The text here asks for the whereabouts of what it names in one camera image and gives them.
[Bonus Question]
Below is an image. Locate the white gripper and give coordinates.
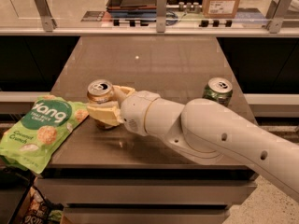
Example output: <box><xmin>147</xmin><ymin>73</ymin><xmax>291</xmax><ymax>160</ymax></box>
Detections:
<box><xmin>87</xmin><ymin>85</ymin><xmax>160</xmax><ymax>136</ymax></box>

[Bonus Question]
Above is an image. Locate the orange soda can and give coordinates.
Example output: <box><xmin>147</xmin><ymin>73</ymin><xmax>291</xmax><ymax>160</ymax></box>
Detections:
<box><xmin>87</xmin><ymin>79</ymin><xmax>115</xmax><ymax>130</ymax></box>

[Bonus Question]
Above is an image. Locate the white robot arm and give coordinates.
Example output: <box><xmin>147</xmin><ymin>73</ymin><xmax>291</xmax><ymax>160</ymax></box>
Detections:
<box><xmin>87</xmin><ymin>80</ymin><xmax>299</xmax><ymax>200</ymax></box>

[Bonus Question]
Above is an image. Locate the green rice chip bag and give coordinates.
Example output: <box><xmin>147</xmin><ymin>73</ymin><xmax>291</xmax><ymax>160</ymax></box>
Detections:
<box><xmin>0</xmin><ymin>95</ymin><xmax>89</xmax><ymax>174</ymax></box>

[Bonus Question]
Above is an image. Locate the green soda can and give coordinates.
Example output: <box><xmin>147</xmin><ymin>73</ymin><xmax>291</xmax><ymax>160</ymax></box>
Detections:
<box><xmin>203</xmin><ymin>77</ymin><xmax>233</xmax><ymax>106</ymax></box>

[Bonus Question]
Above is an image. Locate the dark snack bag below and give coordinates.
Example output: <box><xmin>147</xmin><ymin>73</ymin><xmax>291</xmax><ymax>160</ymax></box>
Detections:
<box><xmin>12</xmin><ymin>187</ymin><xmax>63</xmax><ymax>224</ymax></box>

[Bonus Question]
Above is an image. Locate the glass barrier panel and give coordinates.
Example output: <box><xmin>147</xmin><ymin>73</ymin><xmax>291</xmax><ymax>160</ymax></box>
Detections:
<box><xmin>0</xmin><ymin>0</ymin><xmax>299</xmax><ymax>36</ymax></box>

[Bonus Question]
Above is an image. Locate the lower grey drawer front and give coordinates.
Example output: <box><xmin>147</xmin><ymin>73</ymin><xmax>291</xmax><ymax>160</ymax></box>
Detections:
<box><xmin>64</xmin><ymin>208</ymin><xmax>230</xmax><ymax>224</ymax></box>

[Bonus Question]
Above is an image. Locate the grey drawer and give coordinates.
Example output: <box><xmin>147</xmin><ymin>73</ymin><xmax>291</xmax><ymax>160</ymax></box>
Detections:
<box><xmin>64</xmin><ymin>208</ymin><xmax>230</xmax><ymax>224</ymax></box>
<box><xmin>36</xmin><ymin>179</ymin><xmax>256</xmax><ymax>205</ymax></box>

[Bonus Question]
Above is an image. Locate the upper grey drawer front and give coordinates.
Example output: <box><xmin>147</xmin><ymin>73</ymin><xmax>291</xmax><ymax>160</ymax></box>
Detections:
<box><xmin>36</xmin><ymin>179</ymin><xmax>256</xmax><ymax>205</ymax></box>

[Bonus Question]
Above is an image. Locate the cardboard box with label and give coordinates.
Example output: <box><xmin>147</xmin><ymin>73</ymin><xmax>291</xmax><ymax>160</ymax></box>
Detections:
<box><xmin>202</xmin><ymin>0</ymin><xmax>240</xmax><ymax>19</ymax></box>

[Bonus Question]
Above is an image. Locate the left metal glass bracket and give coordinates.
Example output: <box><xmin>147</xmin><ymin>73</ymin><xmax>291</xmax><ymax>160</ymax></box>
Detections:
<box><xmin>34</xmin><ymin>0</ymin><xmax>57</xmax><ymax>32</ymax></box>

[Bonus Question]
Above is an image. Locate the metal glass bracket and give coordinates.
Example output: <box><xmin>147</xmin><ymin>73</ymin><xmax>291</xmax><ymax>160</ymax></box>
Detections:
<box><xmin>156</xmin><ymin>0</ymin><xmax>167</xmax><ymax>33</ymax></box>
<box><xmin>34</xmin><ymin>0</ymin><xmax>57</xmax><ymax>32</ymax></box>
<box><xmin>266</xmin><ymin>0</ymin><xmax>292</xmax><ymax>34</ymax></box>

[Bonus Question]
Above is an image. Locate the middle metal glass bracket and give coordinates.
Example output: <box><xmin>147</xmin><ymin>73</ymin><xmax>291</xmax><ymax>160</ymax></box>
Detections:
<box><xmin>156</xmin><ymin>0</ymin><xmax>167</xmax><ymax>33</ymax></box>

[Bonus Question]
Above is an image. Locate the right metal glass bracket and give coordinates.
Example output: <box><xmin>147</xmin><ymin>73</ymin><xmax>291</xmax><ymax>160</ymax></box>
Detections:
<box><xmin>266</xmin><ymin>0</ymin><xmax>292</xmax><ymax>34</ymax></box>

